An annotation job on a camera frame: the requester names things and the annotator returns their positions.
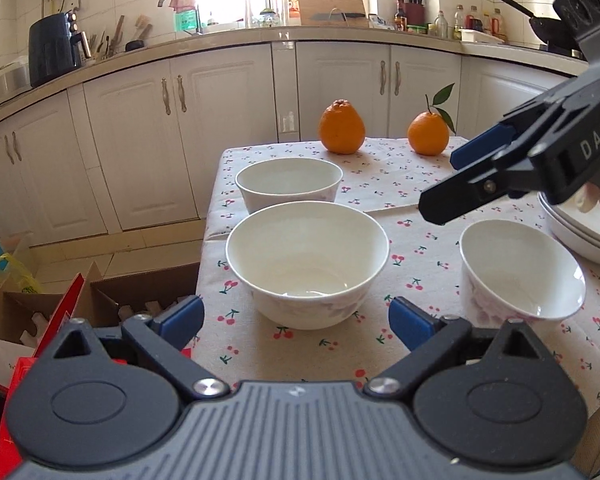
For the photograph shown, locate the knobbed orange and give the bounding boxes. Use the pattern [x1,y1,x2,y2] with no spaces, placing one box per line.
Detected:
[319,99,367,155]

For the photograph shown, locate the white rice cooker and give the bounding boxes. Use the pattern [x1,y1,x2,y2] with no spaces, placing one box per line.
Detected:
[0,57,31,105]

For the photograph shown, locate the green dish soap bottle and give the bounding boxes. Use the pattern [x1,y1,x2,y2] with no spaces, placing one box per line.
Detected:
[173,9,200,34]

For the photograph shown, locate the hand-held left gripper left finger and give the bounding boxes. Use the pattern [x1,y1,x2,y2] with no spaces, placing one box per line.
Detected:
[55,295,231,402]

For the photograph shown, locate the white floral bowl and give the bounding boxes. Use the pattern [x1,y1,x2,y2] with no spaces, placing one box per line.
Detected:
[235,157,344,216]
[225,201,391,331]
[459,220,587,329]

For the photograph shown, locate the black air fryer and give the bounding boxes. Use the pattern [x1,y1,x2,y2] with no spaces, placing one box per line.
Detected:
[28,10,85,89]

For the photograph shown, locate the brown cardboard box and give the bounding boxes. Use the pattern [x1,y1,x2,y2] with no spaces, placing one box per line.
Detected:
[0,261,204,396]

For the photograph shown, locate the black wok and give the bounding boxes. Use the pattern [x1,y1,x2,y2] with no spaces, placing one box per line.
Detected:
[499,0,583,55]

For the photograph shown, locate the row of condiment bottles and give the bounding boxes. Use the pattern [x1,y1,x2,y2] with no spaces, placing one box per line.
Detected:
[427,4,507,38]

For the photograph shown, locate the yellow plastic bag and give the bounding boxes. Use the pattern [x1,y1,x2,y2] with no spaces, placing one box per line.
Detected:
[0,254,42,295]

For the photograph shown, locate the kitchen knife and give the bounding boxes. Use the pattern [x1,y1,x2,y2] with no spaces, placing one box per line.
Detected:
[312,11,369,24]

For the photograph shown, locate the beige stone countertop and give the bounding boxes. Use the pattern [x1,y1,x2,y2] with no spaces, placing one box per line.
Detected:
[0,20,597,127]

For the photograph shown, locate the white plastic tray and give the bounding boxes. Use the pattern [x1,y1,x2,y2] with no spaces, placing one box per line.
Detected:
[459,28,507,44]

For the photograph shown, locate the red printed carton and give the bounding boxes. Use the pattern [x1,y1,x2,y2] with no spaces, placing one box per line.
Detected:
[0,272,99,480]

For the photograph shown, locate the orange with green leaves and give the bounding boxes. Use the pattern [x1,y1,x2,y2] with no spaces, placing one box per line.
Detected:
[407,82,456,156]

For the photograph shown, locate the wooden cutting board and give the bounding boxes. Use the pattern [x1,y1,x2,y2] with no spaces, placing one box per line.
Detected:
[297,0,369,27]

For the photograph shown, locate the cherry-print tablecloth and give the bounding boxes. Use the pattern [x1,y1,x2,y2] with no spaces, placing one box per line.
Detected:
[195,136,600,413]

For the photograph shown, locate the kitchen utensil holder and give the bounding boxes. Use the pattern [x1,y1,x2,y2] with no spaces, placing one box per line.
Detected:
[86,14,154,59]

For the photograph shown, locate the knife block with knives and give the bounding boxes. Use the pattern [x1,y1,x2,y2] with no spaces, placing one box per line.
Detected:
[397,0,427,29]

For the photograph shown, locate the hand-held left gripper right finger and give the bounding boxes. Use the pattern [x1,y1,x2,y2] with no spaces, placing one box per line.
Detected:
[364,296,546,402]

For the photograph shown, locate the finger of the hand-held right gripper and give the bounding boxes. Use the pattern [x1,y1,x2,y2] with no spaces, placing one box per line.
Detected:
[449,89,582,172]
[418,151,542,226]

